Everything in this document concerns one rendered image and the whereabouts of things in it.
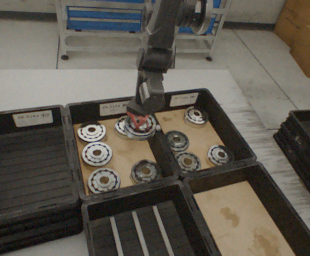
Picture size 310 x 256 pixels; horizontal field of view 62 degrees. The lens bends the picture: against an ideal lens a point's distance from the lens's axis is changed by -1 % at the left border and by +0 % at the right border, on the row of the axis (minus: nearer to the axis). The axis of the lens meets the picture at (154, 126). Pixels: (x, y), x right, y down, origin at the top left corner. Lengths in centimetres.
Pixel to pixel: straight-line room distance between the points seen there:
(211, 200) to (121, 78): 88
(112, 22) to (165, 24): 218
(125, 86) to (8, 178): 78
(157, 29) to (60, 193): 57
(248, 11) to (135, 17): 201
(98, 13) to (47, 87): 144
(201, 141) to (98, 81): 70
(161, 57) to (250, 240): 61
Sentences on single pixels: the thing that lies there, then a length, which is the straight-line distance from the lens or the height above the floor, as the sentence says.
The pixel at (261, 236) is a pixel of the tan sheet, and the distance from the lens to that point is 93.
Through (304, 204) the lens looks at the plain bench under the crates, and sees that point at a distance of 126.
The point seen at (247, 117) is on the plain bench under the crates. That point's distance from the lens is 148.
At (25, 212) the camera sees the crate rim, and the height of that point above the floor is 93.
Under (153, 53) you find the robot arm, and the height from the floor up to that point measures 126.
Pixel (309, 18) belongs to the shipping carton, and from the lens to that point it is 413.
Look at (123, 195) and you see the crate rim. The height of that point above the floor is 93.
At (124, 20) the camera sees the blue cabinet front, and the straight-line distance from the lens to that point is 278.
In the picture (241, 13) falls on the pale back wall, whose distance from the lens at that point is 424.
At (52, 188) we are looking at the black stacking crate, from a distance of 90.
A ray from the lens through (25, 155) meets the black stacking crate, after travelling 99.
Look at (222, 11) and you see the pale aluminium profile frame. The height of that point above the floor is 59.
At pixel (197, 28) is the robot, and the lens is 129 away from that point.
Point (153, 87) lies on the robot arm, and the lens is 63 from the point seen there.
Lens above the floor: 159
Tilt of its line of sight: 46 degrees down
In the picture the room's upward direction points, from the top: 11 degrees clockwise
